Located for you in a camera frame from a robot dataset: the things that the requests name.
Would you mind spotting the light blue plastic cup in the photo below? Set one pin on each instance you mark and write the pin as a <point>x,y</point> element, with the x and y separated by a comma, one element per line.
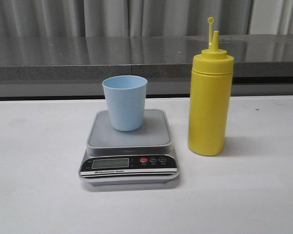
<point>125,97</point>

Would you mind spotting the grey pleated curtain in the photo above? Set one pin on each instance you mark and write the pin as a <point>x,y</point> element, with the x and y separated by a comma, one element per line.
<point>143,18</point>

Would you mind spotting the yellow squeeze bottle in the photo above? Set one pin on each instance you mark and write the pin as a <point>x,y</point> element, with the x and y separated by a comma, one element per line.
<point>210,90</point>

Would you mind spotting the silver electronic kitchen scale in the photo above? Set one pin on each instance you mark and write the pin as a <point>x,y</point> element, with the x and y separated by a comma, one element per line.
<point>144,155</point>

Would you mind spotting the grey stone counter ledge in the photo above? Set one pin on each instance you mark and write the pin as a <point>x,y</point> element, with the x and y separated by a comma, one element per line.
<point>65,67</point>

